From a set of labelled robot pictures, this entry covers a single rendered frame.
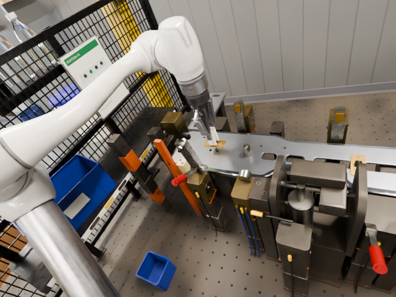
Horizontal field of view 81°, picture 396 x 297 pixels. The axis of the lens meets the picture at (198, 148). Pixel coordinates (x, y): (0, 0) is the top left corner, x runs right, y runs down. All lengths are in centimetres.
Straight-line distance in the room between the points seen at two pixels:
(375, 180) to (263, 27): 196
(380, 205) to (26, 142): 78
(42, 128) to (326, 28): 235
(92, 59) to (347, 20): 208
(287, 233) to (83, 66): 98
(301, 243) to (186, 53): 54
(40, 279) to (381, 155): 111
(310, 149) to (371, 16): 185
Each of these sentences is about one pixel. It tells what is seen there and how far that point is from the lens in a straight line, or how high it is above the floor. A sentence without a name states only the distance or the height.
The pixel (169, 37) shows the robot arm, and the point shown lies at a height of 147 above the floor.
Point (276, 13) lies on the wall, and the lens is 248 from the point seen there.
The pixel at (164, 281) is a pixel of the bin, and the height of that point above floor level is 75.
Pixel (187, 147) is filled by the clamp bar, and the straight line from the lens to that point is 69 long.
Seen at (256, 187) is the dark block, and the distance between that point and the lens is 63.
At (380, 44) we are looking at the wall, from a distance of 271.
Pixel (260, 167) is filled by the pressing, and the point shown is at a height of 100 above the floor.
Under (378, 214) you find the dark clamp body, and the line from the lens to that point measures 66.
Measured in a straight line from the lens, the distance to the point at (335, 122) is 89.
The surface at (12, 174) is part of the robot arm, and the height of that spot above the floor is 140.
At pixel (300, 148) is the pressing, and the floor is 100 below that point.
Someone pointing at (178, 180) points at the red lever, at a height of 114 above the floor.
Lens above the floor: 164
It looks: 41 degrees down
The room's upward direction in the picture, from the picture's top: 24 degrees counter-clockwise
